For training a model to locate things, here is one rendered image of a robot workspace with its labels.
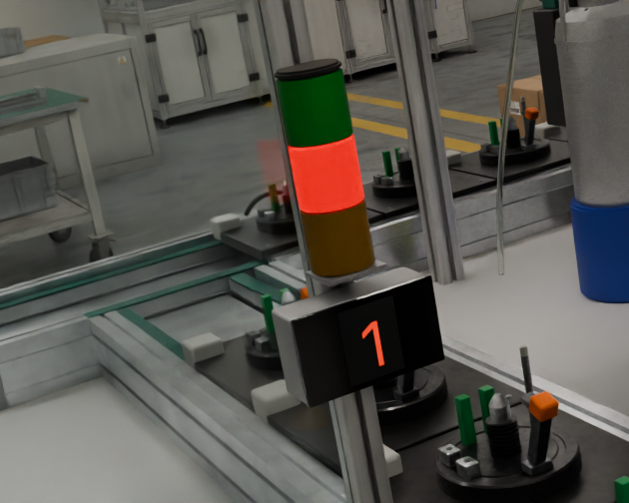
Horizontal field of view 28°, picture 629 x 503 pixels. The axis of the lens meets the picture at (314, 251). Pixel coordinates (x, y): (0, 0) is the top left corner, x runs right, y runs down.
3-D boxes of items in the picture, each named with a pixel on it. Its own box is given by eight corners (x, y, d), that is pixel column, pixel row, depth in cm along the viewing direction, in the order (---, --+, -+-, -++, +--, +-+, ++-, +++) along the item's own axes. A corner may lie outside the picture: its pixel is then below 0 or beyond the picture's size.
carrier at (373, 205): (497, 190, 233) (488, 124, 230) (386, 224, 224) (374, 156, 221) (431, 174, 254) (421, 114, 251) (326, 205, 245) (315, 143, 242)
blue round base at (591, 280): (704, 281, 193) (695, 189, 189) (623, 311, 187) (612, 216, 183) (637, 263, 207) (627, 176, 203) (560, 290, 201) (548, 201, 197)
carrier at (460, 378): (536, 412, 138) (521, 306, 134) (345, 488, 129) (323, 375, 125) (424, 358, 159) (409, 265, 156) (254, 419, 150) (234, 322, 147)
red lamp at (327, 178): (376, 199, 93) (365, 135, 92) (316, 217, 91) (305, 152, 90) (345, 190, 98) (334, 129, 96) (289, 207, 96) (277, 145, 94)
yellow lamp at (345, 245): (386, 262, 95) (376, 201, 93) (328, 280, 93) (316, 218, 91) (356, 251, 99) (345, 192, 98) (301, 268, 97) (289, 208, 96)
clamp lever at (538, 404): (551, 463, 116) (560, 401, 111) (533, 470, 115) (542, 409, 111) (528, 438, 119) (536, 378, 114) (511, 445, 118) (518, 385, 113)
